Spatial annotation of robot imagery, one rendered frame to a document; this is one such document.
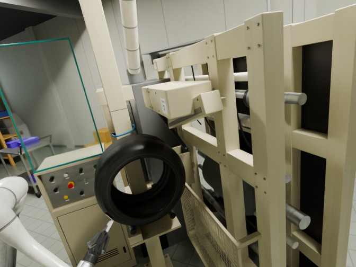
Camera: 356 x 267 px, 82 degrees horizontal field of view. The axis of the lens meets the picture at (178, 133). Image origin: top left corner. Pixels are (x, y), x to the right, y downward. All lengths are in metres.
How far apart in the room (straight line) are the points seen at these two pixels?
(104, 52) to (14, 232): 1.11
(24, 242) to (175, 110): 0.88
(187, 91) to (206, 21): 3.38
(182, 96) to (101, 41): 0.78
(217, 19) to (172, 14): 0.90
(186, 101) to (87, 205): 1.43
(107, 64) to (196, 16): 3.08
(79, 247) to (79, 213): 0.35
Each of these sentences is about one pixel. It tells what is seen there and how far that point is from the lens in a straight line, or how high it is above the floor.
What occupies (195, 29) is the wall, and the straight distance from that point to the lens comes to 4.39.
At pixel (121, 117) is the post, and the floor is 1.59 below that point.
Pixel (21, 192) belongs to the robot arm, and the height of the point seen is 1.43.
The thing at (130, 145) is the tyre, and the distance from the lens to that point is 1.26.
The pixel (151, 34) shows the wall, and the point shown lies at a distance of 4.82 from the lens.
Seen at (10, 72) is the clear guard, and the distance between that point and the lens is 1.91.
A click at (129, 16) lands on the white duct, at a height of 2.31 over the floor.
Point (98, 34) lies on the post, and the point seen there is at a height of 2.17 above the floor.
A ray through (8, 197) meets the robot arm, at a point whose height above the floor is 1.46.
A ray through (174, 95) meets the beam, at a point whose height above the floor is 1.75.
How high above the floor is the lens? 1.86
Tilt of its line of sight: 17 degrees down
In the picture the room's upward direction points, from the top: 10 degrees counter-clockwise
